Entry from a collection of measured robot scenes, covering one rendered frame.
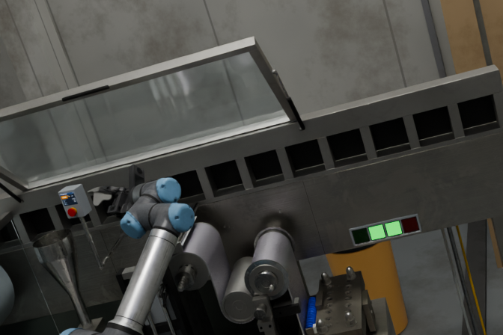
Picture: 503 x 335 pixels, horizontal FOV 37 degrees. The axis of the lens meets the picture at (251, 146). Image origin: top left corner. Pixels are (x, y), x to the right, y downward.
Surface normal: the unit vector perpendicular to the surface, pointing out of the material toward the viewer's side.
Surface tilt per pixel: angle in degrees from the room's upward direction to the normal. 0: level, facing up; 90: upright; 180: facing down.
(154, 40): 90
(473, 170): 90
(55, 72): 90
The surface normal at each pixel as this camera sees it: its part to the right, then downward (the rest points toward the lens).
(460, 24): -0.33, 0.14
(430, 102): -0.13, 0.31
